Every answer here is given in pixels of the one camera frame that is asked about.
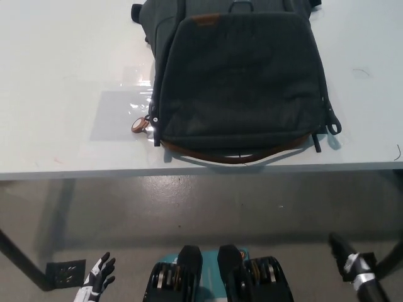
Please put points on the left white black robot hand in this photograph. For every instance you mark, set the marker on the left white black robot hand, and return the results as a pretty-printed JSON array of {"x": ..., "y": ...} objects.
[{"x": 99, "y": 275}]

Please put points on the round brown leather tag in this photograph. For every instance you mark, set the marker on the round brown leather tag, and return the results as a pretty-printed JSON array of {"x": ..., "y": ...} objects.
[{"x": 138, "y": 126}]

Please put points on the black table leg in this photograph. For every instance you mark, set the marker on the black table leg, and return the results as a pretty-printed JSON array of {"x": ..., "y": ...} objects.
[{"x": 22, "y": 261}]

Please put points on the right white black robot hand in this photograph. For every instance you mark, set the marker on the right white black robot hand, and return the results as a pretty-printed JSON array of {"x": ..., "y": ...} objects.
[{"x": 348, "y": 261}]

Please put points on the clear plastic sheet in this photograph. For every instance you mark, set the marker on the clear plastic sheet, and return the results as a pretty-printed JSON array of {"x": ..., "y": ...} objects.
[{"x": 138, "y": 80}]

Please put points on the dark grey backpack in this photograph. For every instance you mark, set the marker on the dark grey backpack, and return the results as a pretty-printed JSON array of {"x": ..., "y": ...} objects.
[{"x": 239, "y": 81}]

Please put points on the black teal robot body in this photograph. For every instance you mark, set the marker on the black teal robot body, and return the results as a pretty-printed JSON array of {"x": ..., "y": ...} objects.
[{"x": 220, "y": 277}]

